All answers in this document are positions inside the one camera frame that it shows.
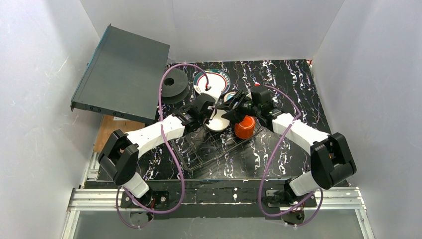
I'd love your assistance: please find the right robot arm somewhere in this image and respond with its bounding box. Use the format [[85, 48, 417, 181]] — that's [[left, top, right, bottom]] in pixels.
[[218, 85, 357, 201]]

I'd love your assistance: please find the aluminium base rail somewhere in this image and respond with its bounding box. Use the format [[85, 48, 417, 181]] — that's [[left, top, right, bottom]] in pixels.
[[61, 187, 374, 239]]

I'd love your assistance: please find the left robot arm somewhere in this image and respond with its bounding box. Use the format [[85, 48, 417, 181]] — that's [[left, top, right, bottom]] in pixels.
[[98, 94, 218, 198]]

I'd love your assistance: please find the dark grey metal box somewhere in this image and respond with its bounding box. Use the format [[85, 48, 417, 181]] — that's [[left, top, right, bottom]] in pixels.
[[70, 25, 170, 124]]

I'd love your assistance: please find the wire dish rack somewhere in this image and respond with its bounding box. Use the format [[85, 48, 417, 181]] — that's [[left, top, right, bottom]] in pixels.
[[169, 122, 264, 171]]

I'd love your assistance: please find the black foam spool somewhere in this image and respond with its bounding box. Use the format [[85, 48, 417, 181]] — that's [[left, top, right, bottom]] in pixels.
[[160, 68, 189, 104]]

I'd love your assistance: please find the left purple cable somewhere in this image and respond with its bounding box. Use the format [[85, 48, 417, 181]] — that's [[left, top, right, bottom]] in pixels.
[[115, 63, 211, 230]]

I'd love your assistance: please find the wooden board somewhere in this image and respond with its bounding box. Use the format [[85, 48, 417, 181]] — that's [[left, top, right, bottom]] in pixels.
[[93, 115, 145, 152]]

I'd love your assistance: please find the orange mug black handle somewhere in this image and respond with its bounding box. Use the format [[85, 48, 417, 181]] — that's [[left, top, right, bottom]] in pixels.
[[234, 116, 256, 139]]

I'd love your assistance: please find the white floral bowl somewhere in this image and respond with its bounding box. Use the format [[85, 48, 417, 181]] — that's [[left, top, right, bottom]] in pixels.
[[205, 110, 230, 132]]

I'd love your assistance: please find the purple cable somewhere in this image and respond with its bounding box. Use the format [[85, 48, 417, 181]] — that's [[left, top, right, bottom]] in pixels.
[[115, 63, 211, 230], [254, 84, 324, 228]]

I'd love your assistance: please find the blue butterfly mug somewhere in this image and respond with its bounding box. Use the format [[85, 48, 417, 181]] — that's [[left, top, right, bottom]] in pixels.
[[223, 91, 236, 103]]

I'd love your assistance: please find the white plate green red rim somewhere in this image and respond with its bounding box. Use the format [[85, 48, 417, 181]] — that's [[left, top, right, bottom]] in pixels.
[[193, 69, 231, 95]]

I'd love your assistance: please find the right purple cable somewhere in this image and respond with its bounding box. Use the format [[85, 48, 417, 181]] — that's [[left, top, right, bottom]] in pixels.
[[254, 84, 324, 228]]

